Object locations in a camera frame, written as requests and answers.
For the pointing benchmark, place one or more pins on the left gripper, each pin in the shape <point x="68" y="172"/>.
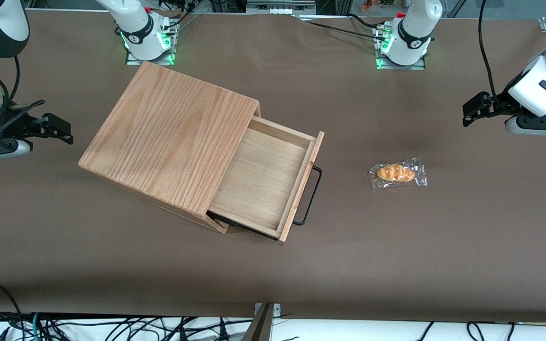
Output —
<point x="499" y="105"/>

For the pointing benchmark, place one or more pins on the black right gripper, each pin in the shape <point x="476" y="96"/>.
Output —
<point x="13" y="124"/>

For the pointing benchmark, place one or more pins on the wooden drawer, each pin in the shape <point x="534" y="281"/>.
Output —
<point x="263" y="180"/>

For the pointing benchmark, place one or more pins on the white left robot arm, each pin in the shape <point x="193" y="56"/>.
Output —
<point x="413" y="28"/>

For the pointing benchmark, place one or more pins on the wooden drawer cabinet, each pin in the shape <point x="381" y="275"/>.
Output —
<point x="168" y="137"/>

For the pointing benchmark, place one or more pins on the plastic wrapped bread roll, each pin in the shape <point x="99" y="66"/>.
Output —
<point x="396" y="173"/>

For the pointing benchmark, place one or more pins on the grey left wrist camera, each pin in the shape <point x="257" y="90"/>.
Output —
<point x="538" y="127"/>

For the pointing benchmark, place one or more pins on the aluminium frame rail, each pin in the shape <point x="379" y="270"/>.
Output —
<point x="280" y="7"/>

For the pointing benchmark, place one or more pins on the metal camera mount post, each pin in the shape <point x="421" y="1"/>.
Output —
<point x="261" y="327"/>

